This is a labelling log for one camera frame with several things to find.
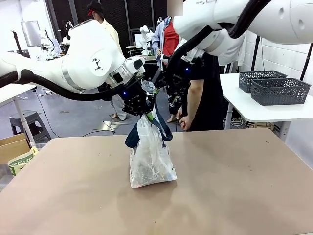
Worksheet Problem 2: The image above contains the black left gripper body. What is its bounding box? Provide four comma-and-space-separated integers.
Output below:
121, 89, 147, 116

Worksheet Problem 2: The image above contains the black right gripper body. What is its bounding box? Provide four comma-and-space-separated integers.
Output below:
151, 64, 192, 98

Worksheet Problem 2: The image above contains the translucent bag with navy handles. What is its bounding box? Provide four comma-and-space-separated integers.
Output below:
124, 95, 178, 189

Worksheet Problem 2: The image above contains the grey plastic lattice basket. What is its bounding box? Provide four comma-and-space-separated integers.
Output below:
250, 77, 312, 106
239, 70, 288, 94

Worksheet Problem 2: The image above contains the person's right forearm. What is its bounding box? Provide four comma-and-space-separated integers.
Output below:
187, 79, 205, 123

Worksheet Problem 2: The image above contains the green and white paper bag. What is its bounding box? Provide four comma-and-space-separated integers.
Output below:
7, 146, 39, 176

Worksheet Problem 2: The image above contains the person's right hand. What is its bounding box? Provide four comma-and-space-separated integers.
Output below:
179, 115, 194, 131

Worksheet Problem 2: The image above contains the person in black t-shirt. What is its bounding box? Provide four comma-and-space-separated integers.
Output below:
180, 52, 224, 132

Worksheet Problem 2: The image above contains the small white background robot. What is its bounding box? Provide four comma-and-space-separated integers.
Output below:
139, 24, 154, 56

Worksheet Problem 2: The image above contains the person in beige coat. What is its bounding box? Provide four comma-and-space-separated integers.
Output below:
87, 0, 128, 121

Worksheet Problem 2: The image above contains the white side table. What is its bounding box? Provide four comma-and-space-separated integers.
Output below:
219, 73, 313, 141

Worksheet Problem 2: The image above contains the black light stand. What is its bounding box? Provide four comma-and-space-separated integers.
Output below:
251, 35, 261, 71

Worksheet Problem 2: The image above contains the grey plastic stool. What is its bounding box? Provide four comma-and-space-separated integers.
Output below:
9, 110, 51, 142

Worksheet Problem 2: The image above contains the white metal pole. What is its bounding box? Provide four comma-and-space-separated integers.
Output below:
13, 97, 36, 149

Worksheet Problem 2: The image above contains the white background table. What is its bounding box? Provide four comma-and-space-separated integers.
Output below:
0, 83, 37, 105

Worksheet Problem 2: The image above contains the grey whiteboard panel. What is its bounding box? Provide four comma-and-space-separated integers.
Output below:
21, 20, 41, 47

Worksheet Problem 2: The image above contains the brown cardboard box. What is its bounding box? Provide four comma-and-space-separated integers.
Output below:
0, 133, 31, 165

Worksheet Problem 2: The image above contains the black tripod stand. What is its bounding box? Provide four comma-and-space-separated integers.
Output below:
299, 43, 313, 81

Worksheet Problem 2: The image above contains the black floor cable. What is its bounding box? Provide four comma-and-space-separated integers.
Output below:
83, 119, 118, 137

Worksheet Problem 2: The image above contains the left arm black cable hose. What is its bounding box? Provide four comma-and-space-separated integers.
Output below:
0, 69, 145, 101

